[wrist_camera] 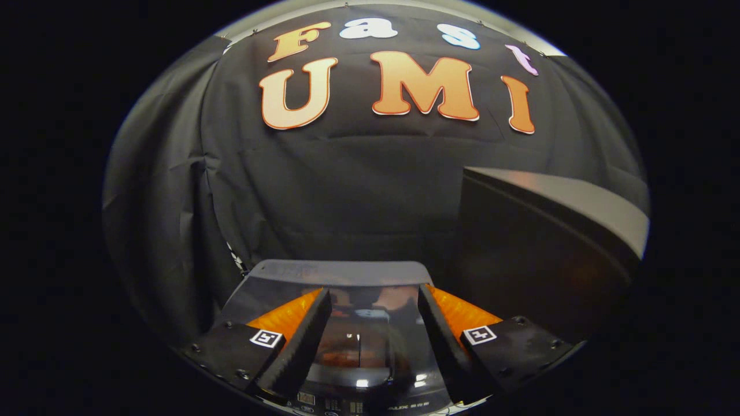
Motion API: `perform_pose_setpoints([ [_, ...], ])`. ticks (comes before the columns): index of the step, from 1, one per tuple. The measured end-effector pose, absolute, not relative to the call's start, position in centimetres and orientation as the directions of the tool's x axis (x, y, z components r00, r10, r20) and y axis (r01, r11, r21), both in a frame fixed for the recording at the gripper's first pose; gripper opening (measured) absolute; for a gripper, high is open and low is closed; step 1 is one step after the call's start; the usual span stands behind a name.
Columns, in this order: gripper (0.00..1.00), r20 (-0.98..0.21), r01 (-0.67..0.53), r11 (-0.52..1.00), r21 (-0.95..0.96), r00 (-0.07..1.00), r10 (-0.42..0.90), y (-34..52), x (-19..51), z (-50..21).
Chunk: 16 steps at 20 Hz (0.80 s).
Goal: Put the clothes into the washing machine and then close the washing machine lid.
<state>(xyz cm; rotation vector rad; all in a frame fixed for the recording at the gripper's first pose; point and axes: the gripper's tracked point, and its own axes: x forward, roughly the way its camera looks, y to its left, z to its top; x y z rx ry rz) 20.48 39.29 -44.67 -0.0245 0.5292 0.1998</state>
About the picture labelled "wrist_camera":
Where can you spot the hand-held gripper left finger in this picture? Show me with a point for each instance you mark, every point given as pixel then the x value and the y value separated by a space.
pixel 303 346

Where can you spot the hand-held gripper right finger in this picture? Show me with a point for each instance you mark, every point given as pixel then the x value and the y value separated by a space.
pixel 445 346

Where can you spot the dark grey washing machine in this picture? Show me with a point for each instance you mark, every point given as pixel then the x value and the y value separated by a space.
pixel 404 405

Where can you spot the black backdrop cloth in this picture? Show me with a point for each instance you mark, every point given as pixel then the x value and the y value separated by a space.
pixel 347 190

